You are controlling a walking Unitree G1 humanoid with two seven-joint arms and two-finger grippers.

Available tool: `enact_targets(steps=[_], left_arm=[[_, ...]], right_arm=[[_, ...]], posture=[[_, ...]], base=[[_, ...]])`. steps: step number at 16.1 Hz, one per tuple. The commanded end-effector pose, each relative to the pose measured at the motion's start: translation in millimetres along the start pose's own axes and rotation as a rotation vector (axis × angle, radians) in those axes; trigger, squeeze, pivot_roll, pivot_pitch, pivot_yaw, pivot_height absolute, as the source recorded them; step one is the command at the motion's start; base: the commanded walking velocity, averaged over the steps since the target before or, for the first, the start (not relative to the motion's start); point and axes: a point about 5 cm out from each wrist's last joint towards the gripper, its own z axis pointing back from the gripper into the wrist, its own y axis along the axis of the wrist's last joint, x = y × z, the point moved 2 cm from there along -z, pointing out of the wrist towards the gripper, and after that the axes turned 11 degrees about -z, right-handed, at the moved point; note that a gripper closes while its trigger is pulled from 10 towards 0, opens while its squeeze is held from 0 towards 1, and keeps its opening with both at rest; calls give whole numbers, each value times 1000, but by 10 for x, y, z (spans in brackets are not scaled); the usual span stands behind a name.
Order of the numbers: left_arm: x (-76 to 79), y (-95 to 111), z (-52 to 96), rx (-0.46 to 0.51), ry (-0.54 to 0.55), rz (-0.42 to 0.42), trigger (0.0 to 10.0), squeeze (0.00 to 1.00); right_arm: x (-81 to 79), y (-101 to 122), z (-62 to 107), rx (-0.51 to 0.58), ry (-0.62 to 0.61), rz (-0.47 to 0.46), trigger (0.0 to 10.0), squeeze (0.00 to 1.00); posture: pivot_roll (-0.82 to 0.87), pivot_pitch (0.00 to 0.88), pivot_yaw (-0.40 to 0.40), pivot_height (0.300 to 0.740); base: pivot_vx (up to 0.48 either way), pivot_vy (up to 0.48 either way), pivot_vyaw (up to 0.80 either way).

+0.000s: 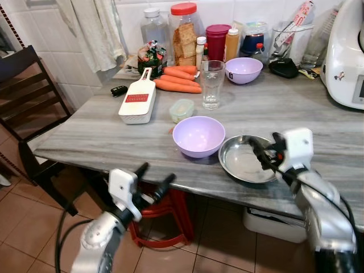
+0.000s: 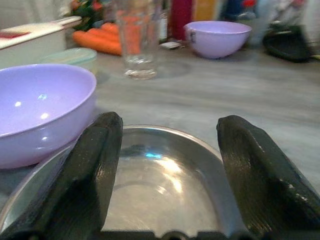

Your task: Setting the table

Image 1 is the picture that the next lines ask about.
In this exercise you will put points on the black pouch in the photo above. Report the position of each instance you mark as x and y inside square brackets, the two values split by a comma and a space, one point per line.
[283, 68]

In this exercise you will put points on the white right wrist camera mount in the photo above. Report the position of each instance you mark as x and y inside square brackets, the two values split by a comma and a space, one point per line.
[298, 145]

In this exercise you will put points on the stainless steel bowl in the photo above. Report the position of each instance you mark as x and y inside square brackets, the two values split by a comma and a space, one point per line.
[239, 162]

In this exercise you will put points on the white kitchen cooking machine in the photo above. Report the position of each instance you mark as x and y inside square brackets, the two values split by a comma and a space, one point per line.
[344, 57]

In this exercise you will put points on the cream hanging cloth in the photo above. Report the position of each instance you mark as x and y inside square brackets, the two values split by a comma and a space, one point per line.
[94, 31]

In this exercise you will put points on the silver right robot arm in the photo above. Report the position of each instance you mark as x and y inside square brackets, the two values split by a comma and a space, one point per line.
[324, 216]

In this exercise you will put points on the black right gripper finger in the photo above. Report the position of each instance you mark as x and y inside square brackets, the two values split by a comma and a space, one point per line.
[257, 145]
[264, 162]

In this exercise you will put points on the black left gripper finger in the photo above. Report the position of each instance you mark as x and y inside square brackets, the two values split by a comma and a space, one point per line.
[163, 186]
[141, 171]

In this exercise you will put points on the clear plastic utensil holder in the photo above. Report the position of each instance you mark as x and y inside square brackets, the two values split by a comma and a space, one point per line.
[296, 45]

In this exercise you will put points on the green snack bag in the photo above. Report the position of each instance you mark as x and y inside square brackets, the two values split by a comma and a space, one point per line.
[151, 60]

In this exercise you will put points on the clear jar with blue contents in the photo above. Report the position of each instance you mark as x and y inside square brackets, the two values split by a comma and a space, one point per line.
[253, 35]

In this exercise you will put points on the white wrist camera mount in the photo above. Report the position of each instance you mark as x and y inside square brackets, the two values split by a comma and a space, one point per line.
[298, 145]
[120, 185]

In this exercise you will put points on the white storage box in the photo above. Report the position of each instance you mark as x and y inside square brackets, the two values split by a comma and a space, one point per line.
[273, 224]

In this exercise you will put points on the small green lidded container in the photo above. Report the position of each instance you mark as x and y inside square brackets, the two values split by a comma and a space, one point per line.
[182, 109]

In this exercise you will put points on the clear drinking glass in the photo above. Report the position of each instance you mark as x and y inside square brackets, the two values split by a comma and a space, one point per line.
[212, 85]

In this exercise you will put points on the red lidded cracker jar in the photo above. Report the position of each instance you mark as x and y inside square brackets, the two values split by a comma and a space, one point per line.
[185, 42]

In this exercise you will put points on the clear glass jar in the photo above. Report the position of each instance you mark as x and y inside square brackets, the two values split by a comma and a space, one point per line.
[318, 42]

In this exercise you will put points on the small red capped bottle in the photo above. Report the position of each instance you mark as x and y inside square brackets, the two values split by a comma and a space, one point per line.
[260, 52]

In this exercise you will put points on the clear plastic bottle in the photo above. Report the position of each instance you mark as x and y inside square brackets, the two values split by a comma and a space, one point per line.
[153, 28]

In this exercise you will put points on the large purple plastic bowl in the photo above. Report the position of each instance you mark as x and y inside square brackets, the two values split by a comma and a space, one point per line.
[199, 139]

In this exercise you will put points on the yellow black packet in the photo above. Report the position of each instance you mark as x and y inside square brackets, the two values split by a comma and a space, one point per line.
[308, 74]

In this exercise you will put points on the red plastic stool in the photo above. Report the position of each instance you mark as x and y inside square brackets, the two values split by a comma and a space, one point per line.
[170, 210]

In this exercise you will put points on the dark wooden chair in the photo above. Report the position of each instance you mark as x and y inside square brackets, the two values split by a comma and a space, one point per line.
[23, 96]

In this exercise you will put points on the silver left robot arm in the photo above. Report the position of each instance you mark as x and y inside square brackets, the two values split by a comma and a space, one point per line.
[94, 242]

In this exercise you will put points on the black car key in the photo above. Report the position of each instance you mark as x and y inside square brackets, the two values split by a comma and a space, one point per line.
[119, 90]

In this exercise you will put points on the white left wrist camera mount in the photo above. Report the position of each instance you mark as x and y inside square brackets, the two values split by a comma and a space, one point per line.
[120, 185]

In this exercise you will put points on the small purple plastic bowl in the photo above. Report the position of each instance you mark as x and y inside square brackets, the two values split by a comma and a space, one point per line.
[243, 71]

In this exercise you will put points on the orange carrot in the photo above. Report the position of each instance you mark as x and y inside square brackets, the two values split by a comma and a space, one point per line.
[173, 86]
[181, 72]
[181, 81]

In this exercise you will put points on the orange sauce bottle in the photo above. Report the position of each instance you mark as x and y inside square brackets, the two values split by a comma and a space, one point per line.
[232, 45]

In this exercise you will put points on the white grater with red label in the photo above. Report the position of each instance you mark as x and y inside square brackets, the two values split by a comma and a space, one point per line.
[136, 105]

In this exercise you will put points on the red white long packet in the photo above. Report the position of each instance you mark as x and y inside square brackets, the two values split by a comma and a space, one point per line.
[301, 17]

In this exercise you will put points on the maroon plastic canister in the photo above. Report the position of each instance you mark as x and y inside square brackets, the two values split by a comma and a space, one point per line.
[217, 42]

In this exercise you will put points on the small white capped bottle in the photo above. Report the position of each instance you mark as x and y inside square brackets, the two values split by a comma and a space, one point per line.
[201, 50]

